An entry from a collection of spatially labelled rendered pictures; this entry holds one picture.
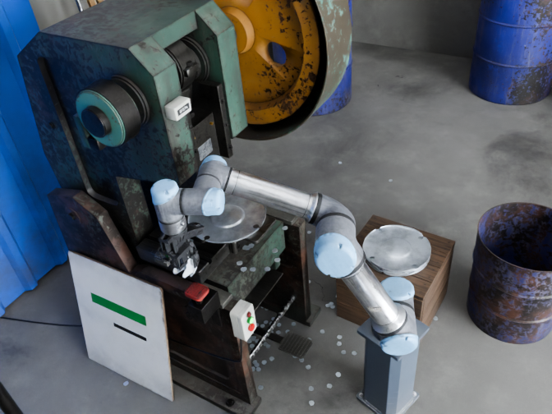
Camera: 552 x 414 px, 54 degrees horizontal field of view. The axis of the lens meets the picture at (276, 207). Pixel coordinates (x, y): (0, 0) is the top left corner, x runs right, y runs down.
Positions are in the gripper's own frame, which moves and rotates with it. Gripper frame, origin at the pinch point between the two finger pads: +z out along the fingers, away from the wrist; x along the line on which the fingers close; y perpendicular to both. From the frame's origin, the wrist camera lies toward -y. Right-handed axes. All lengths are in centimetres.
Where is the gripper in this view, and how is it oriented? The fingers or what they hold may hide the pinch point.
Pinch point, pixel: (190, 271)
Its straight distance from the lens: 173.7
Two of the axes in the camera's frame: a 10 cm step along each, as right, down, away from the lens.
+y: -5.1, 5.8, -6.4
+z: 0.8, 7.7, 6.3
